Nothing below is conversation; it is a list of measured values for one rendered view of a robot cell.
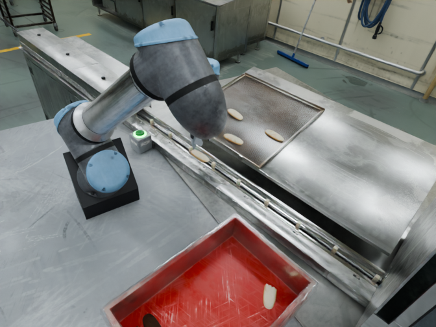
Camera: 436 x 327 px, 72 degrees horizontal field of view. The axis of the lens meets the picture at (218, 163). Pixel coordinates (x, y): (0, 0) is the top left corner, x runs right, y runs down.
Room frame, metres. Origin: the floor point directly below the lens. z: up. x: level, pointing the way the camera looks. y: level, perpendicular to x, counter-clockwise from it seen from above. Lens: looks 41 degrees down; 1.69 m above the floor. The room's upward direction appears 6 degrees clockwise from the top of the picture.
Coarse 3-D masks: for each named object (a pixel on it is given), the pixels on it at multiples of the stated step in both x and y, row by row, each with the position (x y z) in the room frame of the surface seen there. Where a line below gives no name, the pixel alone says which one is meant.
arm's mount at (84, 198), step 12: (120, 144) 0.83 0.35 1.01; (72, 156) 0.74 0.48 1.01; (72, 168) 0.71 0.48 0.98; (72, 180) 0.70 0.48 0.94; (132, 180) 0.76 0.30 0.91; (84, 192) 0.67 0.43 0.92; (120, 192) 0.71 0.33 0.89; (132, 192) 0.74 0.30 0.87; (84, 204) 0.64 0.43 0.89; (96, 204) 0.66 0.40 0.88; (108, 204) 0.68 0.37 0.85; (120, 204) 0.71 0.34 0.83
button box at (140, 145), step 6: (132, 132) 1.06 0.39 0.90; (132, 138) 1.04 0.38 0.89; (138, 138) 1.03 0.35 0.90; (144, 138) 1.03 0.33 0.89; (150, 138) 1.06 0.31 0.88; (132, 144) 1.04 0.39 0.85; (138, 144) 1.01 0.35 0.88; (144, 144) 1.03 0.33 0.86; (150, 144) 1.05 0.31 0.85; (138, 150) 1.01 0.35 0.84; (144, 150) 1.03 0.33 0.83
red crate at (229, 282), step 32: (224, 256) 0.54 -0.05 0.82; (192, 288) 0.43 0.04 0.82; (224, 288) 0.44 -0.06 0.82; (256, 288) 0.45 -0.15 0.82; (288, 288) 0.46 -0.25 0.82; (128, 320) 0.32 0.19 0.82; (160, 320) 0.33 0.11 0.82; (192, 320) 0.34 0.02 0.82; (224, 320) 0.35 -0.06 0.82; (256, 320) 0.36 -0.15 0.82
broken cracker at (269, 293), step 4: (264, 288) 0.45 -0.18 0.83; (268, 288) 0.45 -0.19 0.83; (272, 288) 0.45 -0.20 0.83; (264, 292) 0.44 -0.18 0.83; (268, 292) 0.44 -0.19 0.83; (272, 292) 0.44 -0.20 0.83; (264, 296) 0.42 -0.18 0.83; (268, 296) 0.42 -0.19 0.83; (272, 296) 0.42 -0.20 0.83; (264, 300) 0.41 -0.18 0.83; (268, 300) 0.41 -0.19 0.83; (272, 300) 0.41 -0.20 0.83; (264, 304) 0.40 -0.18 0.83; (268, 304) 0.40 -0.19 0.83; (272, 304) 0.40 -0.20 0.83; (268, 308) 0.39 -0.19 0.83
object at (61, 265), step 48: (0, 144) 0.98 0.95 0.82; (48, 144) 1.01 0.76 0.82; (0, 192) 0.71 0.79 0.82; (48, 192) 0.74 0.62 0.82; (144, 192) 0.79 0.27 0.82; (192, 192) 0.82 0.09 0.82; (0, 240) 0.52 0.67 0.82; (48, 240) 0.54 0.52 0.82; (96, 240) 0.56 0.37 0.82; (144, 240) 0.58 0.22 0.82; (192, 240) 0.60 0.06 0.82; (0, 288) 0.37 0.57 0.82; (48, 288) 0.39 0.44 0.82; (96, 288) 0.40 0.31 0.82
